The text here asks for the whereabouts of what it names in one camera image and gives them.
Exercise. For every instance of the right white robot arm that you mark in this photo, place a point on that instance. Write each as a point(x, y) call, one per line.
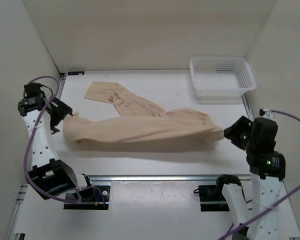
point(267, 169)

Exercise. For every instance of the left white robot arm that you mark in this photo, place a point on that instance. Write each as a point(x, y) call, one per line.
point(49, 175)

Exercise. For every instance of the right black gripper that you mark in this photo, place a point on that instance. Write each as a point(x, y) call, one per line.
point(239, 124)

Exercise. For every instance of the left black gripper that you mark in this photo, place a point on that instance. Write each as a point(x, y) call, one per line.
point(62, 110)

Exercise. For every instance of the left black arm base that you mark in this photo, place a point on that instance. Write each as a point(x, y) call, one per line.
point(94, 195)

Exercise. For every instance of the white plastic mesh basket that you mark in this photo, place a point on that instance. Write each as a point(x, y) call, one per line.
point(221, 76)

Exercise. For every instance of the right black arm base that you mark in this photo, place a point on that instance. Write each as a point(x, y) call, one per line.
point(211, 198)

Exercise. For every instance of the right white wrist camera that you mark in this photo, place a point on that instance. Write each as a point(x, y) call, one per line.
point(267, 114)

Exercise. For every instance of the aluminium front rail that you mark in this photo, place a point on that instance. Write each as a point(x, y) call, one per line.
point(154, 178)

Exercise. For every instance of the beige trousers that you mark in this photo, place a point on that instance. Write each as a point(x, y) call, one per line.
point(140, 120)

